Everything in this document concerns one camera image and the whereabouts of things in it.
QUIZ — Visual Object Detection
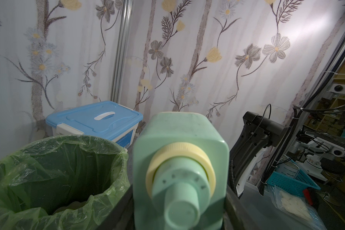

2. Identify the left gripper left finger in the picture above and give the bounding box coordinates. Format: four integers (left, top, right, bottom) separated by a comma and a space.
97, 185, 134, 230

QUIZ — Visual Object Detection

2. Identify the green bagged trash bin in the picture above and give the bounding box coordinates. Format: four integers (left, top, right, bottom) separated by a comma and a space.
0, 136, 130, 230

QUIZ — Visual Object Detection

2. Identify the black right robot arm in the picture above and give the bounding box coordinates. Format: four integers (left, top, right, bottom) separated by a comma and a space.
228, 111, 288, 197

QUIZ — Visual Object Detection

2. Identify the blue lidded storage box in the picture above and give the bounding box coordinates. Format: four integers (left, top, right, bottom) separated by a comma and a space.
46, 101, 143, 148

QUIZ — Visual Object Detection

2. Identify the green yellow pencil sharpener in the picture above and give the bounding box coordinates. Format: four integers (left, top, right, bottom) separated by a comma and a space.
132, 112, 229, 230

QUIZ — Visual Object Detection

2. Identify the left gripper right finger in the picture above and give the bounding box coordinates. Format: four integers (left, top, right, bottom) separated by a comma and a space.
222, 186, 260, 230

